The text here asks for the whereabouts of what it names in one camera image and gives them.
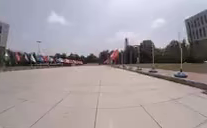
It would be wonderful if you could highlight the row of flagpoles with flags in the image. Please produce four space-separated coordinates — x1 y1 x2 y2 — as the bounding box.
102 31 189 79

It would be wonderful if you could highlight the grey concrete slab plaza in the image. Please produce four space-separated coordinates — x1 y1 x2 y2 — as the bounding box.
0 64 207 128

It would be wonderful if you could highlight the dark building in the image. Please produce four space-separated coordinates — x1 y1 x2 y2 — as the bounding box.
139 39 156 64

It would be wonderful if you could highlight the lamp pole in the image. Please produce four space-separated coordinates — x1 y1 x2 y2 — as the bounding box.
35 40 43 56

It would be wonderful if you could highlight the row of dark trees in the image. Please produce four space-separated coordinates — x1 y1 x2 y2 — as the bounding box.
52 39 207 65

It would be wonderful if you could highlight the row of many-coloured flags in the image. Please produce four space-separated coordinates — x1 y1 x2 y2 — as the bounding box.
0 48 85 68

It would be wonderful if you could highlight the low dark kerb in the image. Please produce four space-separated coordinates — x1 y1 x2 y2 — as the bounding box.
111 64 207 93

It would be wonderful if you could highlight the grass strip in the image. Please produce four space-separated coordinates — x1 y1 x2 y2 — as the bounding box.
130 62 207 75

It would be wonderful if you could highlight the pinkish paved path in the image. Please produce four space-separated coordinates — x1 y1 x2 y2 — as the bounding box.
137 67 207 86

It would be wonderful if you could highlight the large grey building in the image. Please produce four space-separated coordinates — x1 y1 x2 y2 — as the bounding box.
184 4 207 45

